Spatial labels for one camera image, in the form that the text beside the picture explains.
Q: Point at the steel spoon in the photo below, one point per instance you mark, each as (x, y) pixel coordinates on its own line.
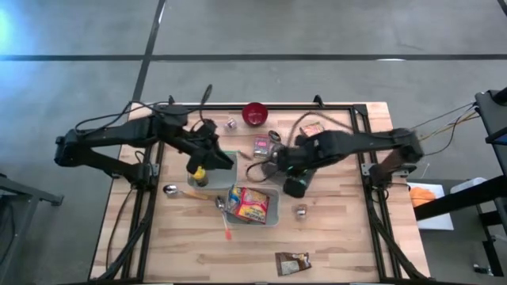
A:
(274, 136)

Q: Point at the grey metal stand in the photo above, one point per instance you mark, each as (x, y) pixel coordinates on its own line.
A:
(31, 194)

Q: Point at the blue yellow ramen packet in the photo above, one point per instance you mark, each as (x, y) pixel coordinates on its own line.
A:
(233, 196)

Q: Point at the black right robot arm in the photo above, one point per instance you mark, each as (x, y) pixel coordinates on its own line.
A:
(368, 142)

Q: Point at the black diagonal bar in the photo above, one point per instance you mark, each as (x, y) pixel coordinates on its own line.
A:
(455, 200)

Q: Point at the white plastic container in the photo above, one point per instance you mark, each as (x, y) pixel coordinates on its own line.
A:
(465, 185)

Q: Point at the lime chili ramen packet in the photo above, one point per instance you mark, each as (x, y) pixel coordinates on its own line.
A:
(311, 129)

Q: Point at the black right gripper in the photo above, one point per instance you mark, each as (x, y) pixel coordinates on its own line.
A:
(301, 154)

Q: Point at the white plastic bin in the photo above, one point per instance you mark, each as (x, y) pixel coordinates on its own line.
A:
(222, 180)
(273, 206)

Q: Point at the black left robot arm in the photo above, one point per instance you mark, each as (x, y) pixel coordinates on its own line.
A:
(111, 136)

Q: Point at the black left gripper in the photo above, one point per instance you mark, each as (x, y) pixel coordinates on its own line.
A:
(206, 138)

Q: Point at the small black device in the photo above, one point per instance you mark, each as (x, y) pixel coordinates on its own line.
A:
(481, 270)

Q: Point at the brown foil packet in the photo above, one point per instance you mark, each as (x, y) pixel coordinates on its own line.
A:
(291, 264)

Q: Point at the white sheet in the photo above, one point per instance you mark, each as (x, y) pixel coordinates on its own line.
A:
(435, 221)

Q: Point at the orange cloth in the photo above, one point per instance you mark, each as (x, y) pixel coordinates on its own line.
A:
(421, 196)

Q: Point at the black aluminium table frame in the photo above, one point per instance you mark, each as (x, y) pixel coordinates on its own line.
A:
(222, 107)

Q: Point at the red ramen packet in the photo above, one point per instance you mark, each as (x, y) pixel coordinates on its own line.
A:
(253, 206)

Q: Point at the dark jar yellow lid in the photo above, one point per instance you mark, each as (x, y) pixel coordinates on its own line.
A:
(200, 174)

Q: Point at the dark grey translucent bin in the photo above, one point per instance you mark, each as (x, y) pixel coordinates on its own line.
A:
(269, 174)

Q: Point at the red and black bowl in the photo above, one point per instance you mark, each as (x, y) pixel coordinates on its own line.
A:
(254, 115)

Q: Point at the red patterned box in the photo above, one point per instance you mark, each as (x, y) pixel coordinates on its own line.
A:
(261, 146)

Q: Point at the black equipment cart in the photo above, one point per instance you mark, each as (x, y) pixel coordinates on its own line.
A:
(493, 118)

